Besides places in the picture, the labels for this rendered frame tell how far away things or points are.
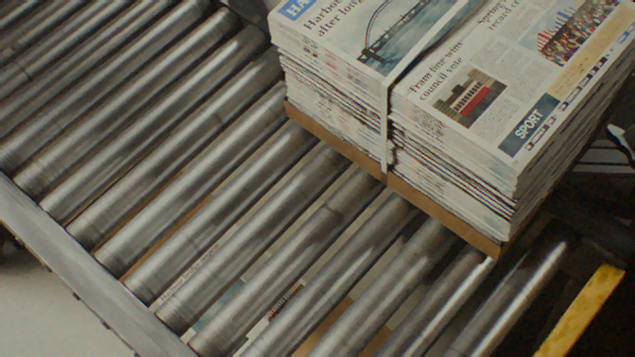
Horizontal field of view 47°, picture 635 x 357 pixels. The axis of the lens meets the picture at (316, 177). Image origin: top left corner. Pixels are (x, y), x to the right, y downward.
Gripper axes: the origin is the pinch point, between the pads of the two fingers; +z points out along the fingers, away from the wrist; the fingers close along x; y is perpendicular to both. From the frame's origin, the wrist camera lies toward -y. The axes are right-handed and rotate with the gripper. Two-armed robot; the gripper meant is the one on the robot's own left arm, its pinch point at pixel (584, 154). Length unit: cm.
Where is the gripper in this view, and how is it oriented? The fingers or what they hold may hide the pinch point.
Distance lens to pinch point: 113.4
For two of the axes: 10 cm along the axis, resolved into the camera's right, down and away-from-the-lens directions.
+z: -7.4, -5.4, 3.9
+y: -0.7, -5.2, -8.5
